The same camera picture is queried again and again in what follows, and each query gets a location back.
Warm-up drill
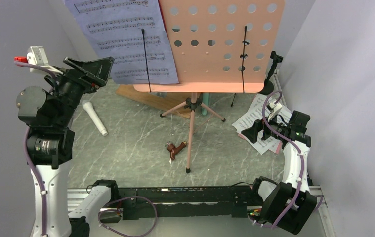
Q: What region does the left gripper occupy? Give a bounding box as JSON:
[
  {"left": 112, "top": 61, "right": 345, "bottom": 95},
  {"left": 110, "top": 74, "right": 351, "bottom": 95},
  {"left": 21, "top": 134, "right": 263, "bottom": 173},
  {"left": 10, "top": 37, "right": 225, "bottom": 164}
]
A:
[{"left": 50, "top": 55, "right": 114, "bottom": 126}]

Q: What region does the pink sheet music page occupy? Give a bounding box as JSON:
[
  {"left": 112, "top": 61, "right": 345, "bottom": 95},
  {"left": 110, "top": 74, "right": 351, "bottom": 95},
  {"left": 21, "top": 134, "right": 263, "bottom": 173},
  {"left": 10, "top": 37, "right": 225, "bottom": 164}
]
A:
[{"left": 237, "top": 131, "right": 282, "bottom": 155}]

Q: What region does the white sheet music page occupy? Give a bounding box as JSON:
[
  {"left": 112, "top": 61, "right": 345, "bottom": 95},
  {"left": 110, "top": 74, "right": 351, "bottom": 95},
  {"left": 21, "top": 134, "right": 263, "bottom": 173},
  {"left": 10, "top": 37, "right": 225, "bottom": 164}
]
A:
[
  {"left": 232, "top": 104, "right": 262, "bottom": 132},
  {"left": 244, "top": 94, "right": 292, "bottom": 155}
]

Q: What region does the white microphone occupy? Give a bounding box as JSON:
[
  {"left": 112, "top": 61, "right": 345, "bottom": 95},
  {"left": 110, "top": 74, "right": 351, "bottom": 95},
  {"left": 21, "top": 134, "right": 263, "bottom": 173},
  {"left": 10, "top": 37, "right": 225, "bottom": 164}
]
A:
[{"left": 82, "top": 100, "right": 108, "bottom": 136}]

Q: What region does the black round-base mic stand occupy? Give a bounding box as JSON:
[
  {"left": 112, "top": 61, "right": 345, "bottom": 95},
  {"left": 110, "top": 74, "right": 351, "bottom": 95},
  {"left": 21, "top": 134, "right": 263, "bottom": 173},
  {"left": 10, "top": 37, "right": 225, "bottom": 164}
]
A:
[{"left": 259, "top": 51, "right": 283, "bottom": 95}]

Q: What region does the pink music stand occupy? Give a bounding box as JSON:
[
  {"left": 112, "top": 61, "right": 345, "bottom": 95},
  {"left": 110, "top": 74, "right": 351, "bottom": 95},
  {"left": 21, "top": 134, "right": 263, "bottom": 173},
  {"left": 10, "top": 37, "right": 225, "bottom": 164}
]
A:
[{"left": 133, "top": 0, "right": 286, "bottom": 174}]

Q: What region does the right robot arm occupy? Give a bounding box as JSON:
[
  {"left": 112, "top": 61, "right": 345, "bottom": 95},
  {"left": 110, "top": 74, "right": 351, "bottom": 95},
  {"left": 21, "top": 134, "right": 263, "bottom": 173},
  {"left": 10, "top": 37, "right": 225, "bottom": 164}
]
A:
[{"left": 242, "top": 111, "right": 318, "bottom": 235}]

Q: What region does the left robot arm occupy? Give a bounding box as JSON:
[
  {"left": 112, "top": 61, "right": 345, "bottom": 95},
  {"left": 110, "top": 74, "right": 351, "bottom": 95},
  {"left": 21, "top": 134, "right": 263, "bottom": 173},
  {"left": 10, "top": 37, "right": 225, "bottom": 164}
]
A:
[{"left": 16, "top": 57, "right": 120, "bottom": 237}]

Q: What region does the lavender sheet music page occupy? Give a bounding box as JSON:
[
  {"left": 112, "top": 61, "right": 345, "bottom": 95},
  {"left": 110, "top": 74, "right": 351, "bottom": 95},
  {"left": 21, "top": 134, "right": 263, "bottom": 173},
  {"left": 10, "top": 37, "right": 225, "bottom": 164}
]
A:
[{"left": 64, "top": 0, "right": 179, "bottom": 84}]

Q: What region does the wooden board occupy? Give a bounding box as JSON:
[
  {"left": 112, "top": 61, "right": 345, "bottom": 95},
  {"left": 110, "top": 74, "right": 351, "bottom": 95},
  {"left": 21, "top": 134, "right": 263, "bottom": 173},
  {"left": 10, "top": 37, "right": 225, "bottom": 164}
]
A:
[{"left": 116, "top": 85, "right": 191, "bottom": 112}]

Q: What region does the brown plastic faucet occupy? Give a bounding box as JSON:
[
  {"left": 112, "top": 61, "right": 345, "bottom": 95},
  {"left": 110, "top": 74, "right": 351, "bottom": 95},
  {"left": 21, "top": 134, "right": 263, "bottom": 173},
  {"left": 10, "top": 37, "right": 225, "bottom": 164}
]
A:
[{"left": 165, "top": 141, "right": 187, "bottom": 162}]

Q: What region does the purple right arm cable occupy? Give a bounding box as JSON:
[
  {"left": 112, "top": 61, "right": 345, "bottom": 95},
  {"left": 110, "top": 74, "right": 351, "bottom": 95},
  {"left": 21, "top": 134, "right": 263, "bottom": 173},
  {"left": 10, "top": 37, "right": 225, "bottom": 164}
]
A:
[{"left": 249, "top": 90, "right": 324, "bottom": 230}]

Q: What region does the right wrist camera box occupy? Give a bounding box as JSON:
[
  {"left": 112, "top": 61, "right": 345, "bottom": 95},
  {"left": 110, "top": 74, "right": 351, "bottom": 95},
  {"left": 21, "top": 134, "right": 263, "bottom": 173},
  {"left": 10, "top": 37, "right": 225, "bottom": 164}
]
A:
[{"left": 266, "top": 101, "right": 283, "bottom": 121}]

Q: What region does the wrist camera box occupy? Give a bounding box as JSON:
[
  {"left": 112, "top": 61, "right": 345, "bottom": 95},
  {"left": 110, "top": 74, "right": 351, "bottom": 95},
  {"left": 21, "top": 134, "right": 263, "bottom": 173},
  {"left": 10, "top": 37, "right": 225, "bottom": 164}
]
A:
[
  {"left": 266, "top": 101, "right": 283, "bottom": 121},
  {"left": 14, "top": 46, "right": 63, "bottom": 75}
]

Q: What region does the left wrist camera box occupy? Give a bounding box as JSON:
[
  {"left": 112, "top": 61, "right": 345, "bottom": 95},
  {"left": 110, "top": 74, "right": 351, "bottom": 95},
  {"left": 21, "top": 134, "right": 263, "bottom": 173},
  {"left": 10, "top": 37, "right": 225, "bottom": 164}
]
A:
[{"left": 14, "top": 46, "right": 63, "bottom": 75}]

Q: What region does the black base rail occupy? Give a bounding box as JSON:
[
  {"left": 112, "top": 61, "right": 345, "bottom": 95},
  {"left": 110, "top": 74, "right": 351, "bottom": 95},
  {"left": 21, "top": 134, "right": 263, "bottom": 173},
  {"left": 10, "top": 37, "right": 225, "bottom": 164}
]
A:
[{"left": 103, "top": 185, "right": 263, "bottom": 220}]

